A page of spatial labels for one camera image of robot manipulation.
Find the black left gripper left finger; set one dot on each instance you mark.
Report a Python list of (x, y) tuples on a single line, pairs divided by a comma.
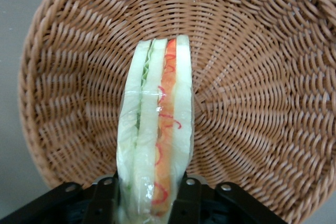
[(78, 205)]

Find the triangular sandwich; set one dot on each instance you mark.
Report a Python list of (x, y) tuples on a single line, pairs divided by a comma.
[(147, 129)]

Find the round brown wicker basket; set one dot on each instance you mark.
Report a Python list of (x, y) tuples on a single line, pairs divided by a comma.
[(249, 77)]

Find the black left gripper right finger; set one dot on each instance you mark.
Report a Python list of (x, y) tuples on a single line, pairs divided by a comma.
[(204, 205)]

